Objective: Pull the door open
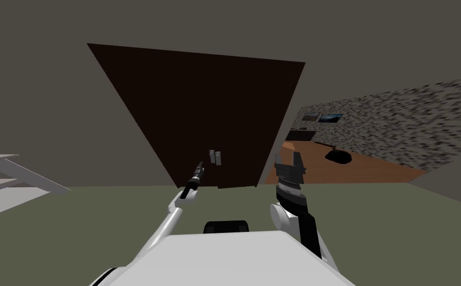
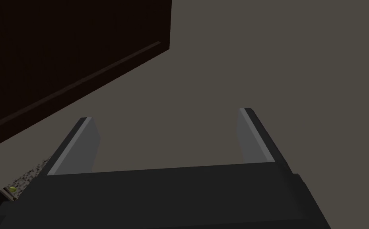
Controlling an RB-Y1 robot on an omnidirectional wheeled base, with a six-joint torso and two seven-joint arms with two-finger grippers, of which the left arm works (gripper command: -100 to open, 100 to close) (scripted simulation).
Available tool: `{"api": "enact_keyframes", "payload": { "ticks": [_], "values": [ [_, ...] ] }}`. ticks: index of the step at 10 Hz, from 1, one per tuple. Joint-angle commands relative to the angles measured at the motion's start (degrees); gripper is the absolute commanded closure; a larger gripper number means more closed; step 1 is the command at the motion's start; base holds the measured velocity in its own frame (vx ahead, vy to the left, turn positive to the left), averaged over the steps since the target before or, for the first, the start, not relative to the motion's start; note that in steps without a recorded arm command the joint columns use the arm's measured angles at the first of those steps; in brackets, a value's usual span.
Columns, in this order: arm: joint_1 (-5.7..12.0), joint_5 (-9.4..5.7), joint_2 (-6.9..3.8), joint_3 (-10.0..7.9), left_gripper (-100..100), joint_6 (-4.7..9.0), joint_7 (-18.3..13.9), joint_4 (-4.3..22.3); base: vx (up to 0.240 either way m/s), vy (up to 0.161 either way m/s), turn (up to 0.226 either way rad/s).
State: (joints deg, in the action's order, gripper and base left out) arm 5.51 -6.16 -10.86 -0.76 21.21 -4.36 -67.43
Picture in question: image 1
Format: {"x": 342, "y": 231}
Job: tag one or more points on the dark brown door leaf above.
{"x": 198, "y": 115}

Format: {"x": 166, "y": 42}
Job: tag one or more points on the dark low cabinet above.
{"x": 301, "y": 135}

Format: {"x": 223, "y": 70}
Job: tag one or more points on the white table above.
{"x": 4, "y": 171}

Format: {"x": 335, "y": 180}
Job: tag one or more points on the blue framed wall picture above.
{"x": 330, "y": 118}

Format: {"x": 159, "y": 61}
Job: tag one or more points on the black round cushion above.
{"x": 338, "y": 156}

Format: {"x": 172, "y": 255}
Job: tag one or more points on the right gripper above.
{"x": 291, "y": 173}

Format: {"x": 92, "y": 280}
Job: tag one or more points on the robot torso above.
{"x": 230, "y": 262}

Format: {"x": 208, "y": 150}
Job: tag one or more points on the brown framed wall picture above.
{"x": 310, "y": 117}

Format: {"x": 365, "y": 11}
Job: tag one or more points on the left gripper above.
{"x": 197, "y": 176}

